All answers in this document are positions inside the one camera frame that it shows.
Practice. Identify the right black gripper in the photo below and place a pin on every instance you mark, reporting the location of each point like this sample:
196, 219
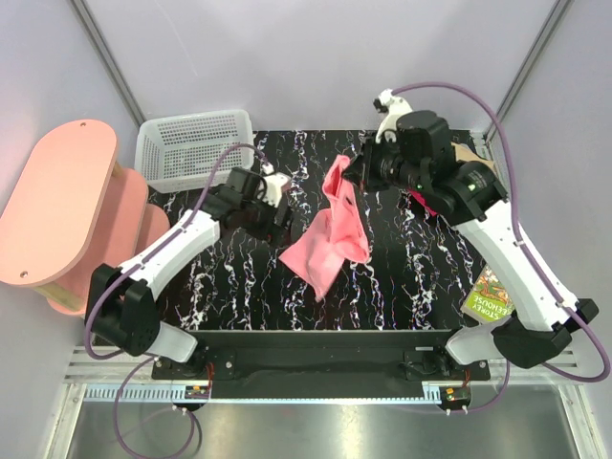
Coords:
357, 172

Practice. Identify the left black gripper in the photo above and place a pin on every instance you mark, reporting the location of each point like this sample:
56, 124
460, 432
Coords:
275, 235

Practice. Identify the pink t-shirt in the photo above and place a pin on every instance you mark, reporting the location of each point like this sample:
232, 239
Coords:
335, 235

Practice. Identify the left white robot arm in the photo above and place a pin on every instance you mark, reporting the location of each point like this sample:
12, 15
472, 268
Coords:
122, 316

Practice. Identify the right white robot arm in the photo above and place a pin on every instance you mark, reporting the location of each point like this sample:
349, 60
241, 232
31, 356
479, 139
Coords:
413, 150

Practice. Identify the magenta folded t-shirt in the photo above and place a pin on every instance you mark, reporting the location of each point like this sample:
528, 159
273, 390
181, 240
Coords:
418, 197

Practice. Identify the tan folded t-shirt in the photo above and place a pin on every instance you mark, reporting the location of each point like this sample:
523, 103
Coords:
466, 153

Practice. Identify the white plastic mesh basket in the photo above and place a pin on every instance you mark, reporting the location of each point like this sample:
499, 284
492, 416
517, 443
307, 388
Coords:
177, 153

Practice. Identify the green treehouse book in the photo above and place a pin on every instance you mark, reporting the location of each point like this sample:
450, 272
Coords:
488, 300

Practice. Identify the pink three-tier shelf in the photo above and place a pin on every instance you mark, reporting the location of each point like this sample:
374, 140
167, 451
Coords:
74, 208

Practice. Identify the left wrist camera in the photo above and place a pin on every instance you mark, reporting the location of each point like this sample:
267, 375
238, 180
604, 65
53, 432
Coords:
247, 186

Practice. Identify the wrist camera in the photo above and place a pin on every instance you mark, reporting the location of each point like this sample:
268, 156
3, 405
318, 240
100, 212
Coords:
391, 108
247, 186

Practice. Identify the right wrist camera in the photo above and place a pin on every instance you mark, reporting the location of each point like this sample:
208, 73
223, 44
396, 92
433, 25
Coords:
391, 108

